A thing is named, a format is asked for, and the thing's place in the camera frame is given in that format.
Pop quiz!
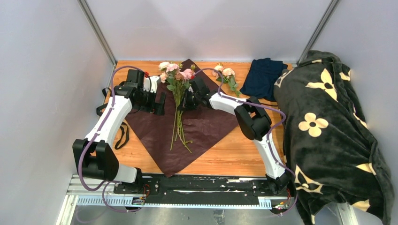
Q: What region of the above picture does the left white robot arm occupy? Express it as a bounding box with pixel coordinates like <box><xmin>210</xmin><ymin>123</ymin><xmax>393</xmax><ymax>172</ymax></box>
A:
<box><xmin>72</xmin><ymin>66</ymin><xmax>166</xmax><ymax>194</ymax></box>

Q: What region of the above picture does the black floral blanket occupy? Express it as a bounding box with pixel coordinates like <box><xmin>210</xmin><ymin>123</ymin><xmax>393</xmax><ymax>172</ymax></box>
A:
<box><xmin>274</xmin><ymin>50</ymin><xmax>395</xmax><ymax>225</ymax></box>

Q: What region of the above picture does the small pink flower pair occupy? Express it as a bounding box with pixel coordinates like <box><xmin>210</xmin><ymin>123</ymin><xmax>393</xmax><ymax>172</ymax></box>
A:
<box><xmin>212</xmin><ymin>63</ymin><xmax>241</xmax><ymax>97</ymax></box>

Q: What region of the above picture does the dark blue folded cloth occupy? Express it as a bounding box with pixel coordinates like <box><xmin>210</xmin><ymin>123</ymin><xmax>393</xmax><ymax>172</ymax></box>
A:
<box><xmin>240</xmin><ymin>58</ymin><xmax>288</xmax><ymax>102</ymax></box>

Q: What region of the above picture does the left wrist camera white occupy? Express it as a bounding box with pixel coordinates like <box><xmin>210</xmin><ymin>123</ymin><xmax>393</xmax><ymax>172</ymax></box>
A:
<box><xmin>143</xmin><ymin>76</ymin><xmax>161</xmax><ymax>94</ymax></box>

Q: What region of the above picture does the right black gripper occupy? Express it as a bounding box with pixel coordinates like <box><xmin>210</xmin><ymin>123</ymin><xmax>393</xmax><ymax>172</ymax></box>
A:
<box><xmin>177</xmin><ymin>89</ymin><xmax>201</xmax><ymax>111</ymax></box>

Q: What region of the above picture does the pink fake flower bunch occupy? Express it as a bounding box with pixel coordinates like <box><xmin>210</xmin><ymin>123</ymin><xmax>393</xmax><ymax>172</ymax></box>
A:
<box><xmin>158</xmin><ymin>61</ymin><xmax>196</xmax><ymax>152</ymax></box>

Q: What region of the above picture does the black printed ribbon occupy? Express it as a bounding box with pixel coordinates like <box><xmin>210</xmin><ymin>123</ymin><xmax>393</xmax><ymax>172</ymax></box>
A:
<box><xmin>95</xmin><ymin>87</ymin><xmax>130</xmax><ymax>150</ymax></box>

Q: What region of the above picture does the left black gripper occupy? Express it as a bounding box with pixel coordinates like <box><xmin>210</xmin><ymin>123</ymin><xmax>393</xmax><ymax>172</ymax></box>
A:
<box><xmin>134</xmin><ymin>88</ymin><xmax>166</xmax><ymax>115</ymax></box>

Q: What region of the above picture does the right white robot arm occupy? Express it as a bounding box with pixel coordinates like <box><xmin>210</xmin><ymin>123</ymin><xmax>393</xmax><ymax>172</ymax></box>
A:
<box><xmin>177</xmin><ymin>77</ymin><xmax>291</xmax><ymax>196</ymax></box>

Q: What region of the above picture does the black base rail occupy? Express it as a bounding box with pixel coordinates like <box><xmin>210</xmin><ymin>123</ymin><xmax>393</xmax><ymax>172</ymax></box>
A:
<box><xmin>113</xmin><ymin>173</ymin><xmax>294</xmax><ymax>209</ymax></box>

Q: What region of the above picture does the maroon wrapping paper sheet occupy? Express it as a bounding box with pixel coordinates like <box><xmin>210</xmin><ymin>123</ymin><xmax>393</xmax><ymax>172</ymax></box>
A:
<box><xmin>124</xmin><ymin>59</ymin><xmax>241</xmax><ymax>178</ymax></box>

